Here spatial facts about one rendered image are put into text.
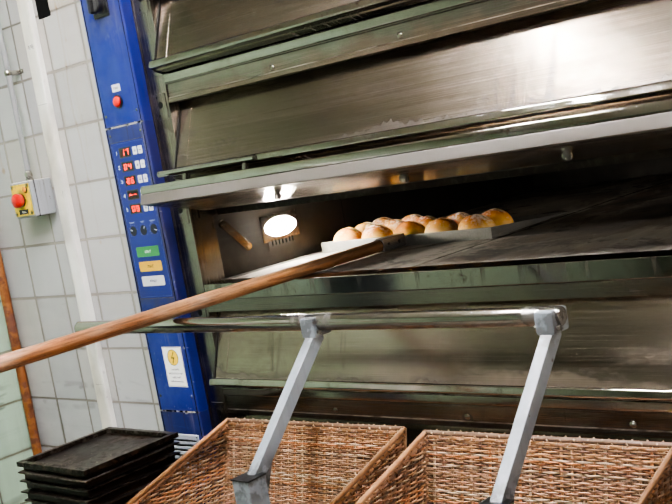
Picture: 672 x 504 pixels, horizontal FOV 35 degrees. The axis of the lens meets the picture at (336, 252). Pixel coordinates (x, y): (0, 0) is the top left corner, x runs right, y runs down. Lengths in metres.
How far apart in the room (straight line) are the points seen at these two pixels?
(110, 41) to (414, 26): 0.91
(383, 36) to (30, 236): 1.42
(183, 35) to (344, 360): 0.85
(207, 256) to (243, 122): 0.38
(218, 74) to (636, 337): 1.13
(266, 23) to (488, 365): 0.87
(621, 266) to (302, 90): 0.82
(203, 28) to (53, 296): 1.03
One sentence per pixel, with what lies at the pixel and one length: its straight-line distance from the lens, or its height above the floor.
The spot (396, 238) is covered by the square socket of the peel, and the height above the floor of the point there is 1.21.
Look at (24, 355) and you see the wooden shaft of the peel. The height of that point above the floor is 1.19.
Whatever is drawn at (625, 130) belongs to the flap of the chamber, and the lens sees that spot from 1.75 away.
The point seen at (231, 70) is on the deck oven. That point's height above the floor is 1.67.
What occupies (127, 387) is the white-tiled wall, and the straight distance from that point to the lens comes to 3.00.
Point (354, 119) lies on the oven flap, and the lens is 2.23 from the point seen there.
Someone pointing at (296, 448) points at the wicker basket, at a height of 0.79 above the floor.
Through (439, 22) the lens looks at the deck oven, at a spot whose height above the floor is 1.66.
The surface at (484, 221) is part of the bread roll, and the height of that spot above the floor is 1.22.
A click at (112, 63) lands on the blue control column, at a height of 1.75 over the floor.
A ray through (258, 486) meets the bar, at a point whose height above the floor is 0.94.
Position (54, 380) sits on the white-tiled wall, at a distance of 3.28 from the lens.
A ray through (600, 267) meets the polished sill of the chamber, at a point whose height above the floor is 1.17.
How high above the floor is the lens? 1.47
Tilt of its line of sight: 6 degrees down
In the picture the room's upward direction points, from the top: 10 degrees counter-clockwise
